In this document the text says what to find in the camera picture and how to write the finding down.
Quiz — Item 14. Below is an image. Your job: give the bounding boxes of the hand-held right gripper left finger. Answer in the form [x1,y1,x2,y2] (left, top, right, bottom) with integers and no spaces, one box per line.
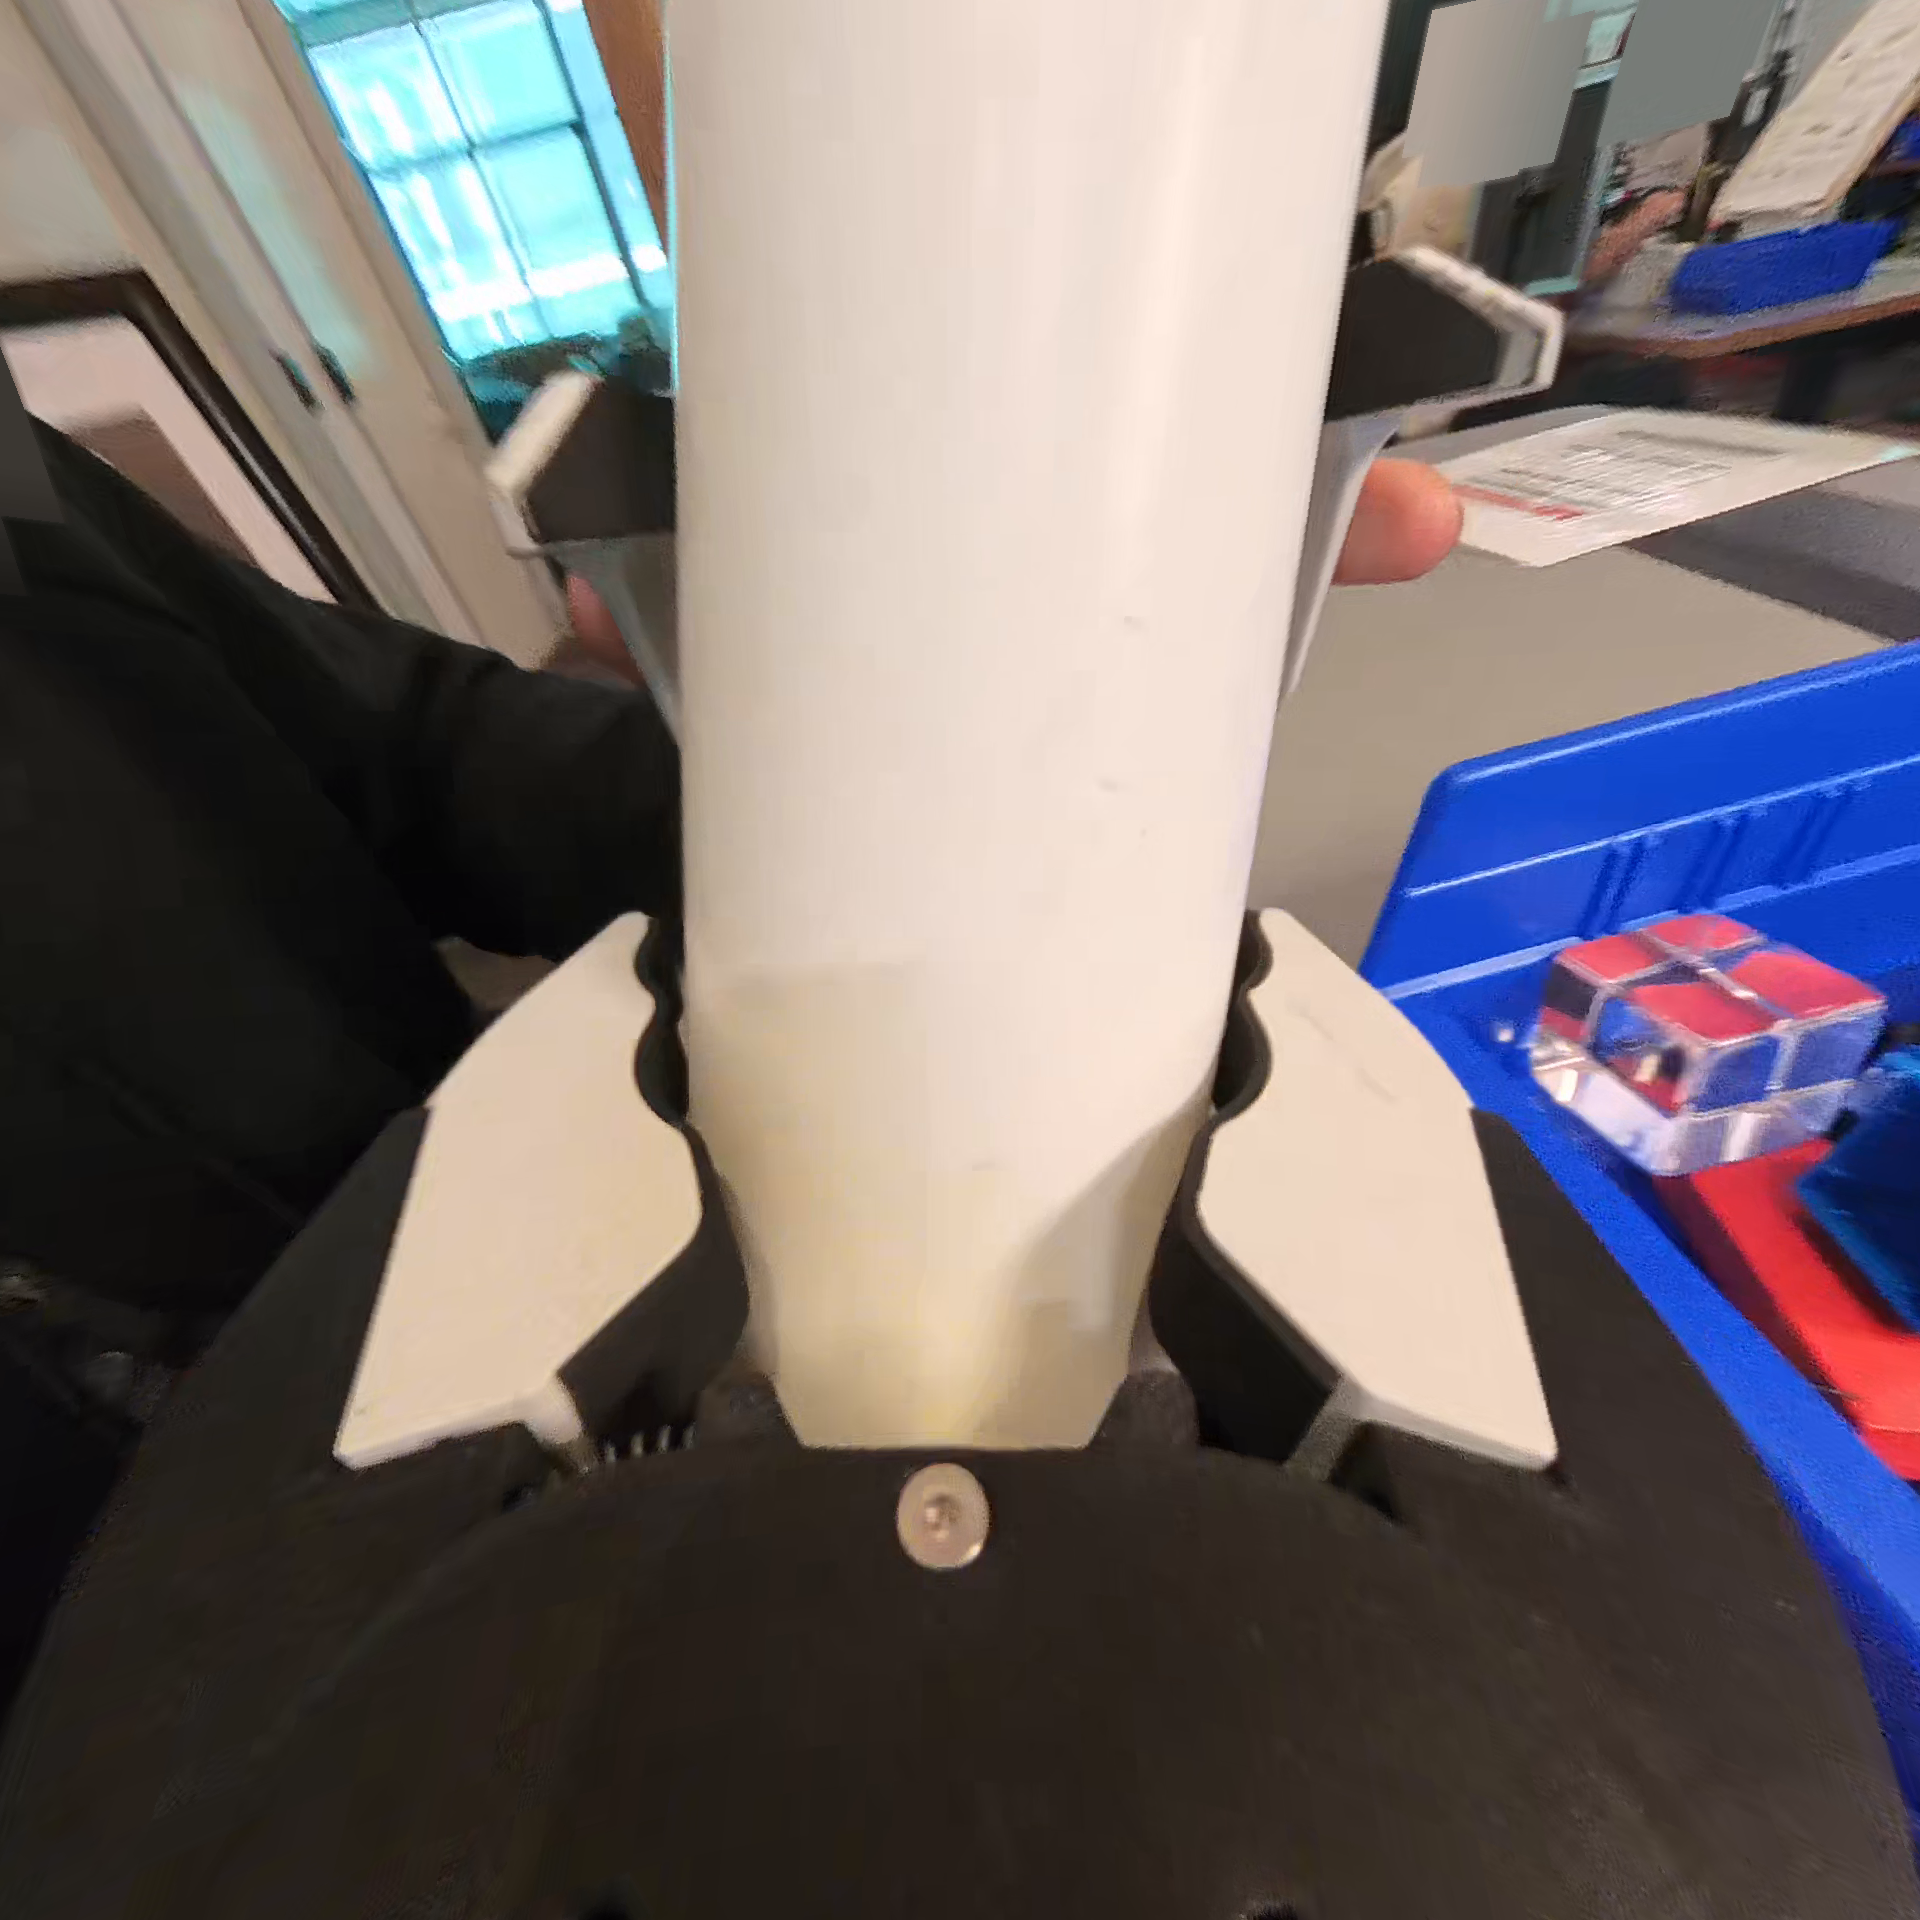
[333,912,752,1470]

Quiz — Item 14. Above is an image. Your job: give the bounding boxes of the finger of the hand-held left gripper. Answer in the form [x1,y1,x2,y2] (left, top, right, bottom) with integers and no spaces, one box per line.
[1283,247,1566,722]
[483,373,684,738]

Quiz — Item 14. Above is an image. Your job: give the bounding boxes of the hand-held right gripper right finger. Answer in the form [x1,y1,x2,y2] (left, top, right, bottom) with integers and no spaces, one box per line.
[1146,907,1560,1470]

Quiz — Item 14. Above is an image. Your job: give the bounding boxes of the white plastic bottle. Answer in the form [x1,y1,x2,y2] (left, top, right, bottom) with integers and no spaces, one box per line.
[660,0,1391,1450]

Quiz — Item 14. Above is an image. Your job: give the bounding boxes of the blue plastic bin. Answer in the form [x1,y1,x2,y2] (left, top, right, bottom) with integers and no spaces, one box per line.
[1364,645,1920,1803]

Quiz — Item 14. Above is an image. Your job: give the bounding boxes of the person's left forearm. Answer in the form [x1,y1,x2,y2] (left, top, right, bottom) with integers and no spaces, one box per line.
[0,412,684,1323]

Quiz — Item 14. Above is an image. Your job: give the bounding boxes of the person's left hand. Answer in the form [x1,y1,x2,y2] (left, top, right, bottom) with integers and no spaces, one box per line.
[567,457,1465,687]

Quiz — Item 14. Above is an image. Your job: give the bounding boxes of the white printed paper sheet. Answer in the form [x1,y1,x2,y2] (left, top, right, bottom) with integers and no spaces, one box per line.
[1710,0,1920,228]
[1441,412,1920,570]

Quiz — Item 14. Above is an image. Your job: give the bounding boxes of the glass pane window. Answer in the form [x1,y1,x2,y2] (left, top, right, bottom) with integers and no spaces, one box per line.
[276,0,671,362]

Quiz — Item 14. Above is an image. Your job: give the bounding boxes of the small blue bin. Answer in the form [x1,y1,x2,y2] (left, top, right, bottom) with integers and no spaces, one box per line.
[1669,222,1900,314]

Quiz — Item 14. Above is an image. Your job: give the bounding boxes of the clear red cube block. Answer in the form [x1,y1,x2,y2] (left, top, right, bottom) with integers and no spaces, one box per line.
[1526,915,1891,1176]

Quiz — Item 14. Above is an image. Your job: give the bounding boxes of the red flat box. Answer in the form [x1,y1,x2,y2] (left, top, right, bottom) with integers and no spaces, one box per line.
[1657,1141,1920,1443]

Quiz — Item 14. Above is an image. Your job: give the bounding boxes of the blue foam block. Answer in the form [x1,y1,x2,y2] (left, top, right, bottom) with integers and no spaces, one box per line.
[1797,1051,1920,1323]

